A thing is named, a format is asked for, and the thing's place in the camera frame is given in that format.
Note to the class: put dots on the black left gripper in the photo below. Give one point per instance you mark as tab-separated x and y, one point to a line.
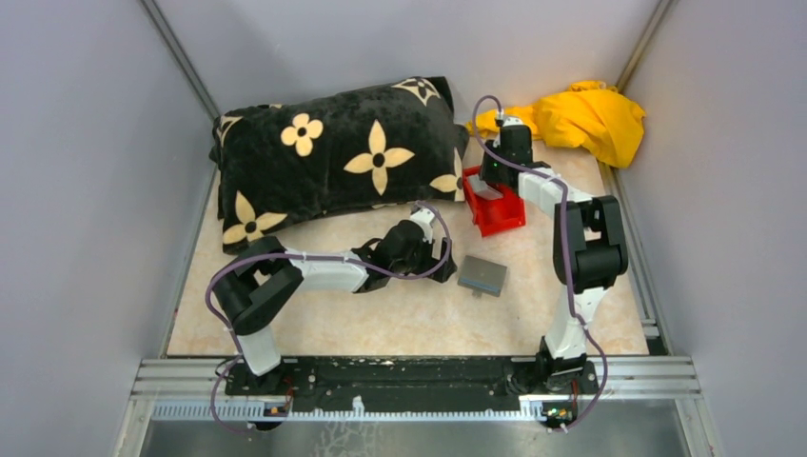
444	273

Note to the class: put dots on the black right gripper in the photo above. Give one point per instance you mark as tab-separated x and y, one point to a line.
484	172

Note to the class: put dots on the grey leather card holder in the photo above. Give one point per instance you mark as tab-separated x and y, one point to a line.
482	276

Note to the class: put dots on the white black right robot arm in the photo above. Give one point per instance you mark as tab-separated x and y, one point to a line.
589	249

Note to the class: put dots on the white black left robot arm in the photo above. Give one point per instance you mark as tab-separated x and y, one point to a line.
249	292

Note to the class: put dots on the stack of credit cards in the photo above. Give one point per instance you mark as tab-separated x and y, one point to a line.
482	189

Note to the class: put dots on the red plastic bin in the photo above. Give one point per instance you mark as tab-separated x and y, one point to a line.
492	217

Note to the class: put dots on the yellow cloth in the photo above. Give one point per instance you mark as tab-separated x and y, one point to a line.
590	115

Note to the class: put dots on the black floral pillow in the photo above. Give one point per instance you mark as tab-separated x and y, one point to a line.
357	150

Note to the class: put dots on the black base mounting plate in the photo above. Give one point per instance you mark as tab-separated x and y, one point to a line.
404	384

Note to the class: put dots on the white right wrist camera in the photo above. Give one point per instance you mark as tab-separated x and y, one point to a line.
504	120

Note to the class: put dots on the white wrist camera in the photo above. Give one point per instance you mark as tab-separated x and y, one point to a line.
425	219
504	120

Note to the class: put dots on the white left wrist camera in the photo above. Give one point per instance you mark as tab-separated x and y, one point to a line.
425	219

